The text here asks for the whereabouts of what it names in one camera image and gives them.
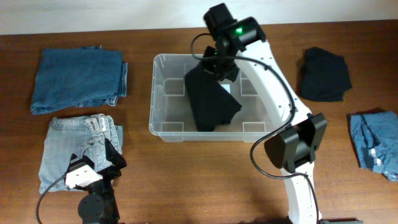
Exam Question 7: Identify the clear plastic storage bin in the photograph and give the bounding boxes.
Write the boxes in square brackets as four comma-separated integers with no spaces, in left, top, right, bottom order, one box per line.
[149,54,278,142]

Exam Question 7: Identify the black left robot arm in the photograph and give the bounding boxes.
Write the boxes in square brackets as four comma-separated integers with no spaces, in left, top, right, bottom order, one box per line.
[65,138,127,224]

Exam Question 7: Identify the light blue folded jeans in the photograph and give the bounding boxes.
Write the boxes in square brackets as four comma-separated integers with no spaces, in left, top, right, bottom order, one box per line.
[39,114,123,194]

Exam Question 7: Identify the white label in bin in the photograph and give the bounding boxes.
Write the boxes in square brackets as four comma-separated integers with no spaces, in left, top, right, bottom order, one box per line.
[220,84,231,93]

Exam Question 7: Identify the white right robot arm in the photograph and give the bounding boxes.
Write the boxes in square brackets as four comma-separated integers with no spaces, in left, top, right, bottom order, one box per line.
[200,3,327,223]

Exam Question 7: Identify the dark blue folded jeans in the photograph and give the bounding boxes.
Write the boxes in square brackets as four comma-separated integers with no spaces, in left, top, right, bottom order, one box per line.
[30,46,128,115]

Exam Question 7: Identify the black garment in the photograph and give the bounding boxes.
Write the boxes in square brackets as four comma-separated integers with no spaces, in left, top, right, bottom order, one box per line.
[300,47,352,102]
[185,65,242,132]

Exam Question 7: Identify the medium blue denim shorts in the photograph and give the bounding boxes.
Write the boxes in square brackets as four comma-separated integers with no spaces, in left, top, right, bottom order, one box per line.
[349,111,397,182]

